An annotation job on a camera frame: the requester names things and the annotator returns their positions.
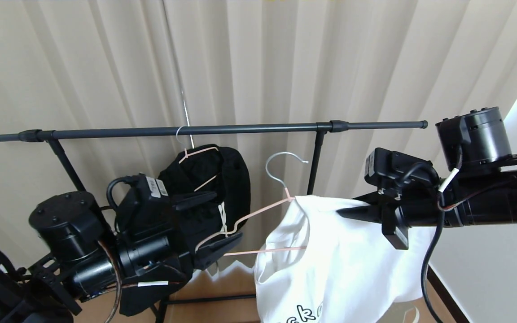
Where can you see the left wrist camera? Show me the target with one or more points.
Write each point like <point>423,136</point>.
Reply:
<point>144,206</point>

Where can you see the beige curtain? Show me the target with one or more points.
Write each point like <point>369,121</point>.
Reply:
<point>106,58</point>

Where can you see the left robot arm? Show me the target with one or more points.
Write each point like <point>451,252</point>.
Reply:
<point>61,224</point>

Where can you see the pink clothes hanger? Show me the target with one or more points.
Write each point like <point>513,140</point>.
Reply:
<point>198,151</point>
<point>258,211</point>

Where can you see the black shorts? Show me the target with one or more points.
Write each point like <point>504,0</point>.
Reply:
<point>236,184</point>

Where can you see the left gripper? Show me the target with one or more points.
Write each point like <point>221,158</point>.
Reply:
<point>151,255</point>

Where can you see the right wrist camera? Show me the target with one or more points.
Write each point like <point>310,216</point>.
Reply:
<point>393,168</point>

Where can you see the white garment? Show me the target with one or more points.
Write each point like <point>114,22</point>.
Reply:
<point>352,269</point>

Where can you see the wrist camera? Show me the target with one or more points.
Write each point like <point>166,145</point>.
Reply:
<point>144,206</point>
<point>393,168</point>

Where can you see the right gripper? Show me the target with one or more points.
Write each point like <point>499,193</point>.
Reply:
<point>465,208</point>

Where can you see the white laundry basket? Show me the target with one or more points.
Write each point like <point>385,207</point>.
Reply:
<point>416,314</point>

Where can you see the black clothes rack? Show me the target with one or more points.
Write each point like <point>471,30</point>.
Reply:
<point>240,129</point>

